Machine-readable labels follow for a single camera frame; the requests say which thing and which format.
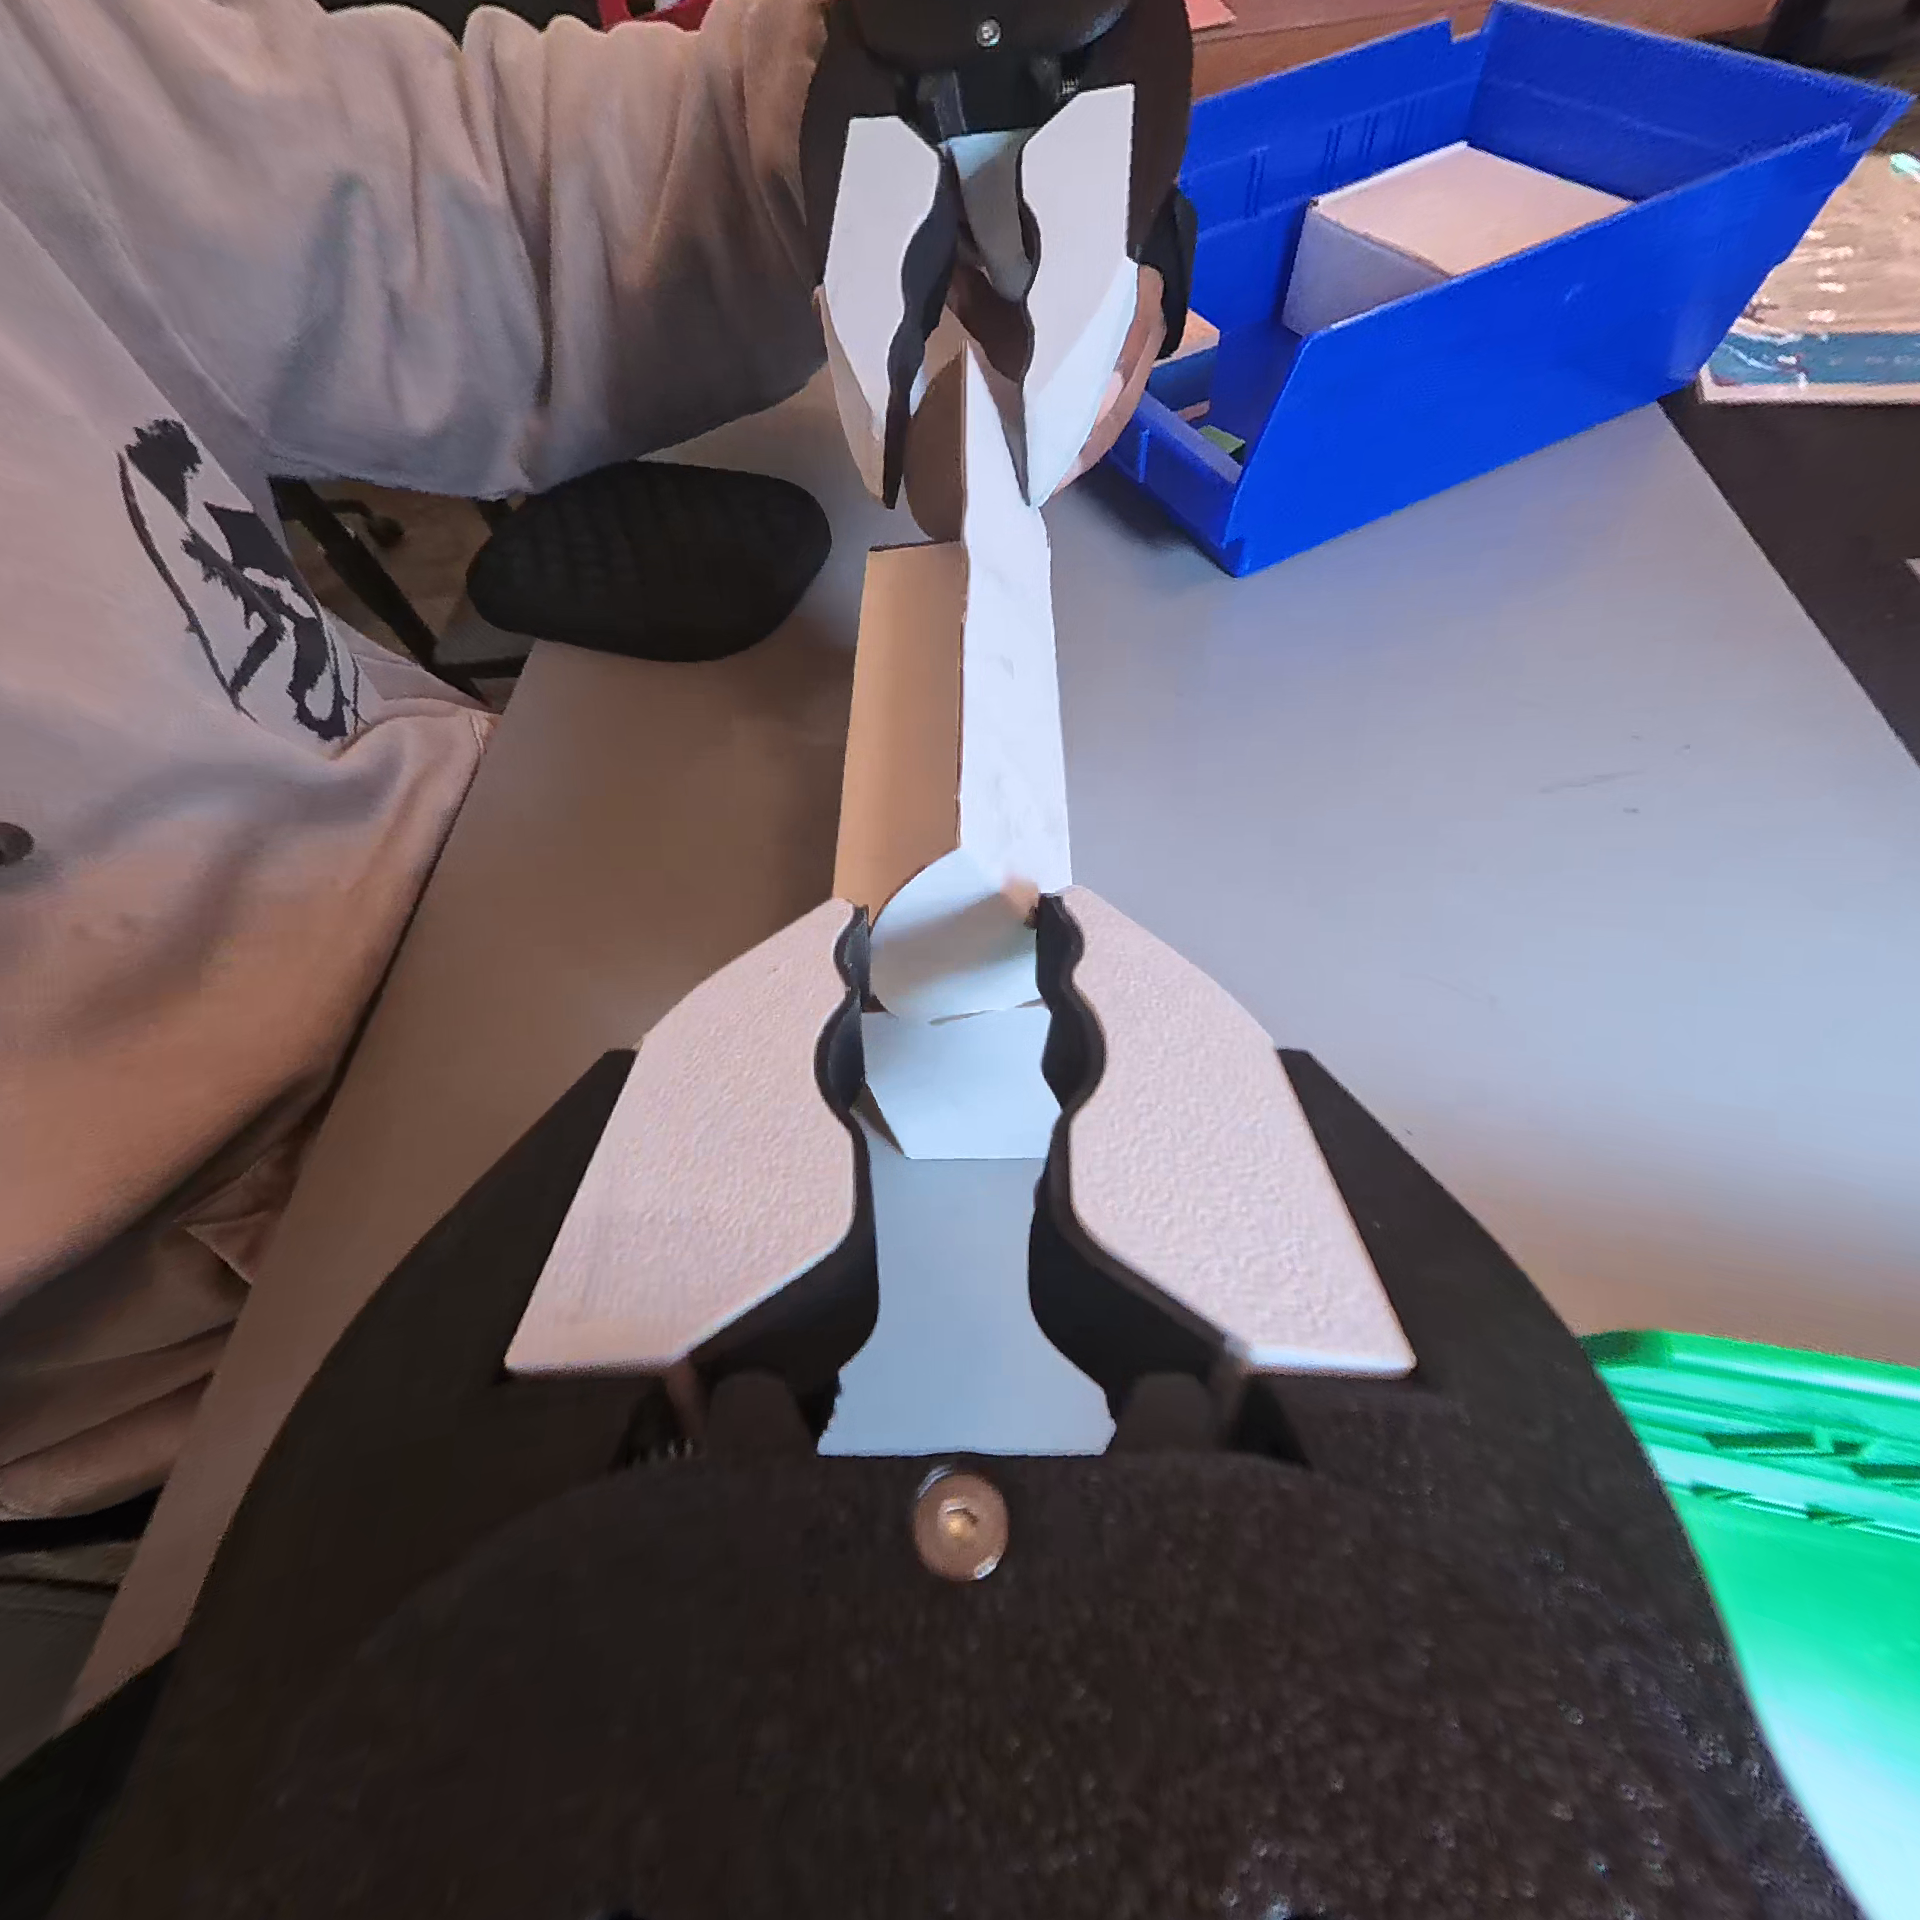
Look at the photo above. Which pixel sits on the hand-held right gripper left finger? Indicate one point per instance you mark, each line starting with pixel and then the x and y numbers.
pixel 705 1172

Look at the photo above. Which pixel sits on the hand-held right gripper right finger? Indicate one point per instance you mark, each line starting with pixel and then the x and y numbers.
pixel 1215 1172

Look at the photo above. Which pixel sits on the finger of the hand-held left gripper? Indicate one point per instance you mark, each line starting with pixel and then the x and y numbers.
pixel 1088 270
pixel 869 255

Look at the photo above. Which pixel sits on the white cardboard box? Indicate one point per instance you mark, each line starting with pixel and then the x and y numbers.
pixel 1013 676
pixel 1441 212

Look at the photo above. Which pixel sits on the green plastic bin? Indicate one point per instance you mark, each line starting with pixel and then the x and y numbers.
pixel 1800 1501

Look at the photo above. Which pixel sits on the person's left forearm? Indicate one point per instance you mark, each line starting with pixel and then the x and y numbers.
pixel 644 255

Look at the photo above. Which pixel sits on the person's left hand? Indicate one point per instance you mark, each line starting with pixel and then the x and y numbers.
pixel 1157 352

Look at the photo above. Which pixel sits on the blue plastic bin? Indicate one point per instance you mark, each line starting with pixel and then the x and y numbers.
pixel 1499 390

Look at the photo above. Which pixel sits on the person's grey sweatshirt torso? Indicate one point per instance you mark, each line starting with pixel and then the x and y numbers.
pixel 148 932

